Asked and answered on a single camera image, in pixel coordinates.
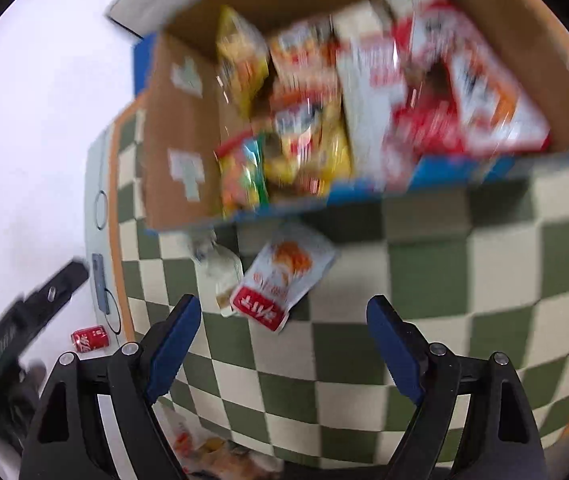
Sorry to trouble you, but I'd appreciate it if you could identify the orange white snack packet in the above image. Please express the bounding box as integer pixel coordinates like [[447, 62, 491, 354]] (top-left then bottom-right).
[[164, 405, 285, 476]]

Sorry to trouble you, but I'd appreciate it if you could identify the white red snack pouch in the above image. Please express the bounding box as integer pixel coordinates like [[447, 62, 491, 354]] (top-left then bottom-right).
[[229, 222, 338, 334]]

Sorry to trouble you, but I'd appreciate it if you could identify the grey phone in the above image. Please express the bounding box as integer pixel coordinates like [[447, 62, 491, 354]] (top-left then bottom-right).
[[91, 253, 110, 314]]

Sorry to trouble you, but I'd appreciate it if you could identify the large red white snack packet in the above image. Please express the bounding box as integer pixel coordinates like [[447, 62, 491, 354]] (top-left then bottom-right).
[[389, 0, 551, 157]]

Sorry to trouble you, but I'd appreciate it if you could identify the brown cardboard box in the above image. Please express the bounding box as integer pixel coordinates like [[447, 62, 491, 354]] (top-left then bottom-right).
[[142, 0, 569, 233]]

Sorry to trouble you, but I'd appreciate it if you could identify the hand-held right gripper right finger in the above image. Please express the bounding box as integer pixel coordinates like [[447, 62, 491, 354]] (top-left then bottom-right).
[[367, 295, 550, 480]]

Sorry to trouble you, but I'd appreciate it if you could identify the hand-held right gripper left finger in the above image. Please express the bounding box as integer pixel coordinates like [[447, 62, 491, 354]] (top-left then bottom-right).
[[17, 294, 202, 480]]

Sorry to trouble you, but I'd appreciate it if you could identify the clear snack packet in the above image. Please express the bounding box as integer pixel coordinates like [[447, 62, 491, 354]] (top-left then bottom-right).
[[189, 232, 244, 317]]

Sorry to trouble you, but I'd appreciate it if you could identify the yellow chips packet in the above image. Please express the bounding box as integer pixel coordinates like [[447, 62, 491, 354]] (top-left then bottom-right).
[[263, 120, 354, 197]]

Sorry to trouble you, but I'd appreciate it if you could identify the red soda can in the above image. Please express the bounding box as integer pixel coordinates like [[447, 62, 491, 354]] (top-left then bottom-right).
[[70, 325, 112, 354]]

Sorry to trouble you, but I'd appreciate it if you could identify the black cable loop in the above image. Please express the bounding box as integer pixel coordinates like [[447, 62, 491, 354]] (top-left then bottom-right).
[[93, 191, 110, 231]]

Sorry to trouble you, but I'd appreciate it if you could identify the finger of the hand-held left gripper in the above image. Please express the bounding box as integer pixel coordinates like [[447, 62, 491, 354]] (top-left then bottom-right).
[[18, 259, 90, 322]]

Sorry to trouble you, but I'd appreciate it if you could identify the green white checkered mat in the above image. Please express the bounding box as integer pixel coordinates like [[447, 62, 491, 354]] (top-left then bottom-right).
[[109, 105, 569, 467]]

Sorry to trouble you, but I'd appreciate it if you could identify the white red snack box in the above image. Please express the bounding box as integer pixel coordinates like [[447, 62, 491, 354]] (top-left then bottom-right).
[[333, 2, 411, 192]]

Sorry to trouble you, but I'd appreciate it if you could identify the green orange snack packet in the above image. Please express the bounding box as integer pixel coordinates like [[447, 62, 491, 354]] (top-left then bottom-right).
[[217, 135, 270, 219]]

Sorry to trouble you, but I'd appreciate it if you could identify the blue cushion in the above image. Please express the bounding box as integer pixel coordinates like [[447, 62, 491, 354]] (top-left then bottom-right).
[[132, 32, 158, 97]]

